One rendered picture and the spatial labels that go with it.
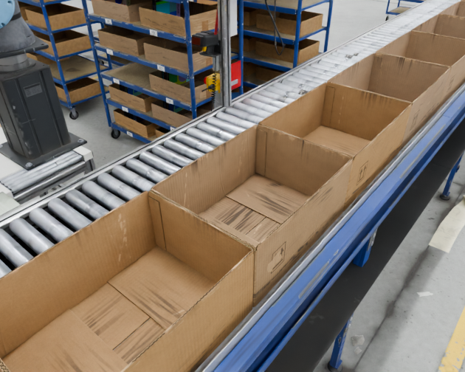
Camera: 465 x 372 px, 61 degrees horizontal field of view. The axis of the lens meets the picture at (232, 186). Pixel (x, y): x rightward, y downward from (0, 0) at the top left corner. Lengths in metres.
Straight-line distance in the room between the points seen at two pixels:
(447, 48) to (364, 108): 0.79
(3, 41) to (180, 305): 1.07
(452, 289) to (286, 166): 1.36
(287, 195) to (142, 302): 0.49
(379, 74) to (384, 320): 1.08
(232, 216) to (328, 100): 0.60
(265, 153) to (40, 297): 0.67
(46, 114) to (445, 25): 1.98
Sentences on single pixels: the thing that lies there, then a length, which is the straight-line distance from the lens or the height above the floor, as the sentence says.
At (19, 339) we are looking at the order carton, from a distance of 0.89.
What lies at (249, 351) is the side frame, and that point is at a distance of 0.76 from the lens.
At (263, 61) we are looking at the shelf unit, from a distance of 3.16.
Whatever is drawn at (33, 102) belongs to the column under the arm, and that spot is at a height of 0.97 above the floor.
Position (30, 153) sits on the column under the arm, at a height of 0.79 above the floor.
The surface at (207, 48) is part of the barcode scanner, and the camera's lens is 1.84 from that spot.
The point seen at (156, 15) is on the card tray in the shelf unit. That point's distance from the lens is 2.50.
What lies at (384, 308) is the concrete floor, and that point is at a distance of 2.07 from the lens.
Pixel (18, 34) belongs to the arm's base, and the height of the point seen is 1.20.
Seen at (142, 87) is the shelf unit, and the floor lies 0.54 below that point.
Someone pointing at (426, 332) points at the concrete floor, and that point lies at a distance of 2.05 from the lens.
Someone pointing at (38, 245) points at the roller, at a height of 0.75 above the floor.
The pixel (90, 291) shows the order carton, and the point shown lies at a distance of 0.92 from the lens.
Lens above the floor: 1.56
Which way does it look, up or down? 36 degrees down
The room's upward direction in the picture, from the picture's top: 1 degrees counter-clockwise
